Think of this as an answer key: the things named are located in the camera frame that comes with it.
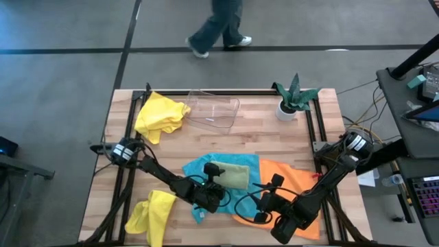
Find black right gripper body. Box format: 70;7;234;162
252;191;292;224

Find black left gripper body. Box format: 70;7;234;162
187;181;227;214

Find blue microfiber towel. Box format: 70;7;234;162
181;152;262;224

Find green microfiber towel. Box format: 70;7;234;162
209;160;251;191

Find orange microfiber towel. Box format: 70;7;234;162
233;158;322;241

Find yellow microfiber towel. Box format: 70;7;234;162
134;90;192;145
123;189;178;247

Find white plant pot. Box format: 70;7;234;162
274;99;298;123

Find clear plastic bin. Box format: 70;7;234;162
185;89;241;134

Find artificial green plant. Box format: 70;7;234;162
271;72;323;112

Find white paper sheet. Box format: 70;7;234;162
358;169;380;187

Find clear water bottle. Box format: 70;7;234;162
381;173;405;187

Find black support beam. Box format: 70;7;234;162
356;138;410;176

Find black side desk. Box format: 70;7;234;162
376;61;439;246

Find keyboard with coloured keys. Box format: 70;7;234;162
407;176;439;219

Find person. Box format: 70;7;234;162
185;0;253;59

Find dark tablet screen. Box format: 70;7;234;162
401;99;439;124

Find small teal box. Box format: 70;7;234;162
406;73;427;90

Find black electronic device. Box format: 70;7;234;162
420;64;439;102

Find black metal pole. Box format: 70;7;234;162
390;33;439;80

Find black device with blue light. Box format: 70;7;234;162
0;136;19;158

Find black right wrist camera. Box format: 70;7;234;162
270;173;285;189

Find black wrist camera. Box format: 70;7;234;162
203;162;226;185
270;173;285;189

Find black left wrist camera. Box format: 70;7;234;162
203;162;226;185

